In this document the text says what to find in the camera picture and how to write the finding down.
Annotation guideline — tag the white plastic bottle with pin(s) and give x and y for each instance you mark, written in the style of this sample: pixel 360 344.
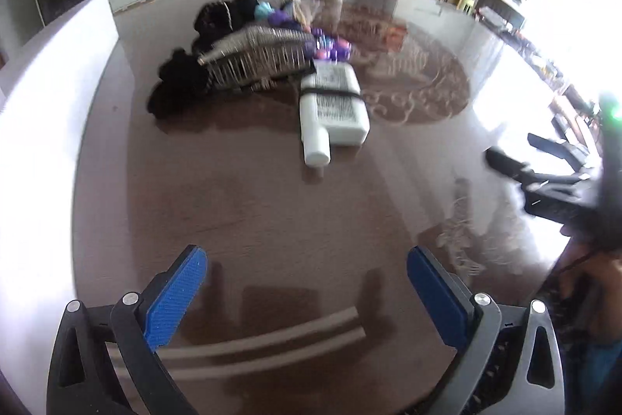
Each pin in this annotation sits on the white plastic bottle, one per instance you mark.
pixel 335 104

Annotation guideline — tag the clear wrapped chopstick bundle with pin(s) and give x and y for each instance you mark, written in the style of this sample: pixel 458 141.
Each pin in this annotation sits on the clear wrapped chopstick bundle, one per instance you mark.
pixel 299 6

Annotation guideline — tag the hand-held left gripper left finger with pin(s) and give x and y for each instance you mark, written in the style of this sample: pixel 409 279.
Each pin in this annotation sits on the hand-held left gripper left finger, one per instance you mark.
pixel 175 298

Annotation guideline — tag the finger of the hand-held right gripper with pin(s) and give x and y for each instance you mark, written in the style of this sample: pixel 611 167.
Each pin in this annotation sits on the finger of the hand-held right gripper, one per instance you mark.
pixel 505 163
pixel 556 147

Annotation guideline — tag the black scrunchie with white trim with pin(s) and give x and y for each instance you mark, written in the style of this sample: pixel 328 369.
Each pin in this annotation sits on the black scrunchie with white trim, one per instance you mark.
pixel 218 19

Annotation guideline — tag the group of purple hair rollers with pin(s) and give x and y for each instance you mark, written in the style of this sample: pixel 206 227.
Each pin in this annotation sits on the group of purple hair rollers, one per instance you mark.
pixel 330 46

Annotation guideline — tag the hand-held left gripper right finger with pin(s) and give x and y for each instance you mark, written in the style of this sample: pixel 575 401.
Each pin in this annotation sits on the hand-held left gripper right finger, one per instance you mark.
pixel 435 293

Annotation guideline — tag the black velvet scrunchie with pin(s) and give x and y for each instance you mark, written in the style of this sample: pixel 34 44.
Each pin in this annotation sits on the black velvet scrunchie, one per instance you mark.
pixel 180 84

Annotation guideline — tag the person's right forearm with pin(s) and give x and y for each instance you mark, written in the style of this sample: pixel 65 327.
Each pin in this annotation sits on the person's right forearm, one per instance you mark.
pixel 590 283

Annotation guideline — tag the teal cloth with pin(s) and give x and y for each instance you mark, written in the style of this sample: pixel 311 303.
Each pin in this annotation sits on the teal cloth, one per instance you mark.
pixel 264 11

